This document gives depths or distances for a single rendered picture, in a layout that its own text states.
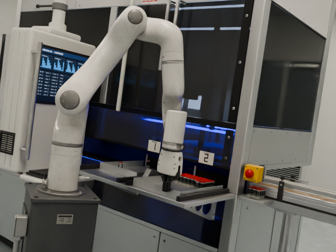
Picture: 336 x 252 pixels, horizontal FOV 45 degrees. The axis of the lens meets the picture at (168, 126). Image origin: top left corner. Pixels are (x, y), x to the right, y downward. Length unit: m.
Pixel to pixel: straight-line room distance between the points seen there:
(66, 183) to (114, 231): 0.91
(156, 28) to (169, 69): 0.17
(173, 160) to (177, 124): 0.14
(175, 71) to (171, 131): 0.24
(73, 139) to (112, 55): 0.35
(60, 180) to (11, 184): 1.70
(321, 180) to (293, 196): 4.67
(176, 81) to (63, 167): 0.55
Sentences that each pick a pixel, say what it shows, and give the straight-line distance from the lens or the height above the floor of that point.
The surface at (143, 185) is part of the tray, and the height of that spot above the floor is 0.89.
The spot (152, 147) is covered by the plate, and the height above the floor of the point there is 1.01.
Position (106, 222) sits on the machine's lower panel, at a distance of 2.51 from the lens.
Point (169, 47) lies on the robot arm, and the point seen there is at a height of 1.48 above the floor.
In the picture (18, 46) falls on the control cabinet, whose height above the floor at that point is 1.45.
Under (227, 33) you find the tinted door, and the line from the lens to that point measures 2.04.
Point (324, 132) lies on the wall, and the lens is 6.58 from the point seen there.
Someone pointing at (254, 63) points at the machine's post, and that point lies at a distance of 1.93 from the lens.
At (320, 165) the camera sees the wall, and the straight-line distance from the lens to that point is 6.60.
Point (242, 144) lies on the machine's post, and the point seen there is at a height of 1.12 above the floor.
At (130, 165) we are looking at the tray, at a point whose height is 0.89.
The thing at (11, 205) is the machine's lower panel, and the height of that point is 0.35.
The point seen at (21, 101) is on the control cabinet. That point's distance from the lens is 2.19.
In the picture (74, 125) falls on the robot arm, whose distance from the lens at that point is 1.63.
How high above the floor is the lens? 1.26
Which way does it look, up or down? 3 degrees down
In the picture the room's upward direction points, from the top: 8 degrees clockwise
